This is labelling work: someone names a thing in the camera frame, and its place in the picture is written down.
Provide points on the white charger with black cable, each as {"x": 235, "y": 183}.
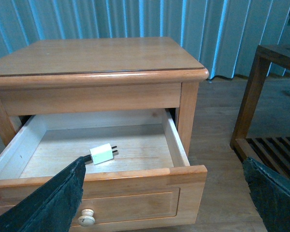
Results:
{"x": 101, "y": 154}

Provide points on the dark wooden side table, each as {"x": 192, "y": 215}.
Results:
{"x": 262, "y": 129}

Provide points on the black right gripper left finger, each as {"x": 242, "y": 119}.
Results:
{"x": 52, "y": 206}

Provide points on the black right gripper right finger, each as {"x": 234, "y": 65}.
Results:
{"x": 270, "y": 193}

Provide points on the pale green pleated curtain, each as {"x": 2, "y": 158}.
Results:
{"x": 222, "y": 34}

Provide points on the wooden drawer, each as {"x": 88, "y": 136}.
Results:
{"x": 149, "y": 183}

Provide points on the light wooden nightstand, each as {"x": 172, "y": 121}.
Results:
{"x": 89, "y": 75}

